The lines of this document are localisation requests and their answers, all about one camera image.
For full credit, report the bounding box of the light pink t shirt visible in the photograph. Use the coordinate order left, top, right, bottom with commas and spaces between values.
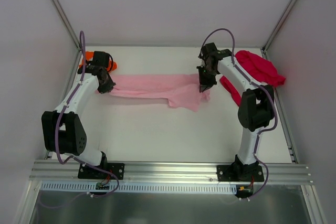
108, 74, 210, 112

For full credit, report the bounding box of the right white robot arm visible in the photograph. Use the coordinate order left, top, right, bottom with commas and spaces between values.
197, 42, 276, 182

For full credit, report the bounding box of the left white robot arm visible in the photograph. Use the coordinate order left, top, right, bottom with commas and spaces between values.
41, 51, 115, 178

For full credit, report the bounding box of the orange t shirt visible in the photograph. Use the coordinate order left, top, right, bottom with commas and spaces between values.
79, 51, 118, 73

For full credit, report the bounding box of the magenta t shirt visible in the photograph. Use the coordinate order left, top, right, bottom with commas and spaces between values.
219, 50, 286, 106

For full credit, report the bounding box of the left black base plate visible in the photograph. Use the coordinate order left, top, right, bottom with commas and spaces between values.
77, 162, 125, 180

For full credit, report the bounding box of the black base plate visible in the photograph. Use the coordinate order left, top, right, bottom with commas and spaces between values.
216, 164, 265, 182
77, 162, 125, 180

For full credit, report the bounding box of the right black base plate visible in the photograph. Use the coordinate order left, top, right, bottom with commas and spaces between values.
216, 164, 265, 182

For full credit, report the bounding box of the aluminium mounting rail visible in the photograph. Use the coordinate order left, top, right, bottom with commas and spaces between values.
29, 159, 314, 185

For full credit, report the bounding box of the white slotted cable duct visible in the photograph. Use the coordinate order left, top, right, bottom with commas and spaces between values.
41, 182, 237, 195

